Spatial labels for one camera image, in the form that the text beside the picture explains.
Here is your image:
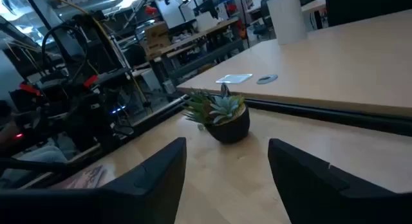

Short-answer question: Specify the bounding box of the long wooden workbench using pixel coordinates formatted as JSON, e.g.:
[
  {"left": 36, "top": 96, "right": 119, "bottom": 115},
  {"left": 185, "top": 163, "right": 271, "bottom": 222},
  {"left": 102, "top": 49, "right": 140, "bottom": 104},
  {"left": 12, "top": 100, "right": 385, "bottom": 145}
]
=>
[{"left": 144, "top": 17, "right": 245, "bottom": 77}]

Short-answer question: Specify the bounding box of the notebook with landscape cover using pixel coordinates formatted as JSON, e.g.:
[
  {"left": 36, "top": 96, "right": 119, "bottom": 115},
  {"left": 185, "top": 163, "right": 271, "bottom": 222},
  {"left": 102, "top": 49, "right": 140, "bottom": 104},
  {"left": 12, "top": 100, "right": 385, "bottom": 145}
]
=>
[{"left": 51, "top": 165, "right": 107, "bottom": 189}]

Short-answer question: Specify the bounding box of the grey round cable grommet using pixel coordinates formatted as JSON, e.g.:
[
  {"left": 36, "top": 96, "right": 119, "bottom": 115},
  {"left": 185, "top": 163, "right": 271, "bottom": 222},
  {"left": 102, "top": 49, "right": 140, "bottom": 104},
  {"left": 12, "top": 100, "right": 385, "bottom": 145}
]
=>
[{"left": 256, "top": 74, "right": 279, "bottom": 86}]

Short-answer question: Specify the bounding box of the white cylindrical cup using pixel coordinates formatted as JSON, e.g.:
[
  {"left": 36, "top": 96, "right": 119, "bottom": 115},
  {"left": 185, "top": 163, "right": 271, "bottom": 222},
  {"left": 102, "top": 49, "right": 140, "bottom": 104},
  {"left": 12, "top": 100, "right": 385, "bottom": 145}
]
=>
[{"left": 266, "top": 0, "right": 308, "bottom": 46}]

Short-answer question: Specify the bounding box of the tall black panel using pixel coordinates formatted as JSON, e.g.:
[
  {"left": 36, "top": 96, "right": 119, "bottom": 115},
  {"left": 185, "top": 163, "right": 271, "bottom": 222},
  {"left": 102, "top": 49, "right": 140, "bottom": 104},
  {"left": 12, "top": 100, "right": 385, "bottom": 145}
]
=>
[{"left": 324, "top": 0, "right": 412, "bottom": 27}]

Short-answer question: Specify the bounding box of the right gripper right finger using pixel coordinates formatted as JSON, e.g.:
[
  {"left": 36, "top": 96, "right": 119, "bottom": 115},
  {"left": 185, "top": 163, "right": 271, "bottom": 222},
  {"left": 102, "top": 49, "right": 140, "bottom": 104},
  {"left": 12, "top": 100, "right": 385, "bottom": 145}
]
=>
[{"left": 267, "top": 138, "right": 412, "bottom": 224}]

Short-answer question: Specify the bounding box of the light wooden desk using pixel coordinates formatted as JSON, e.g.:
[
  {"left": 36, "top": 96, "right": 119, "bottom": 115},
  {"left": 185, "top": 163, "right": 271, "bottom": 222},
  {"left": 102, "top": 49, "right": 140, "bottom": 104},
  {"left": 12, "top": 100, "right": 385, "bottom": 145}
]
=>
[{"left": 176, "top": 8, "right": 412, "bottom": 118}]

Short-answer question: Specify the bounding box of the cardboard box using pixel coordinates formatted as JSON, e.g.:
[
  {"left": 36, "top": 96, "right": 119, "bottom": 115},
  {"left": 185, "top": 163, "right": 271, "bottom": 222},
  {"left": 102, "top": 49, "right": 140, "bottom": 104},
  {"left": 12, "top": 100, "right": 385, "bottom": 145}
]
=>
[{"left": 144, "top": 21, "right": 171, "bottom": 57}]

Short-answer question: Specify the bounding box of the succulent plant in black pot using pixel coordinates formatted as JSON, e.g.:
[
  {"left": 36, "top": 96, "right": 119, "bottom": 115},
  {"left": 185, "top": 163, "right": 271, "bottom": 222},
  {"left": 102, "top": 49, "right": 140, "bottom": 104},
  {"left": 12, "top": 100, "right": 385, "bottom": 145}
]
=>
[{"left": 182, "top": 87, "right": 251, "bottom": 144}]

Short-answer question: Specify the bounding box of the white rectangular desk plate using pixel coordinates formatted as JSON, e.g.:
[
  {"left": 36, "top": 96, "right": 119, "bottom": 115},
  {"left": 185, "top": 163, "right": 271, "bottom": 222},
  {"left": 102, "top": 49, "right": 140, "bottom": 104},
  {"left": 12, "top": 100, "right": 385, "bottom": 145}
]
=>
[{"left": 215, "top": 73, "right": 254, "bottom": 85}]

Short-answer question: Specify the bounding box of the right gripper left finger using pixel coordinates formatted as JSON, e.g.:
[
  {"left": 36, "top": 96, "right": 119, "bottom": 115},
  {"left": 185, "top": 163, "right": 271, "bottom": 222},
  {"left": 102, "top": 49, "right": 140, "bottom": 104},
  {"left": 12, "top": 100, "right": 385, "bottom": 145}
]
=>
[{"left": 0, "top": 136, "right": 187, "bottom": 224}]

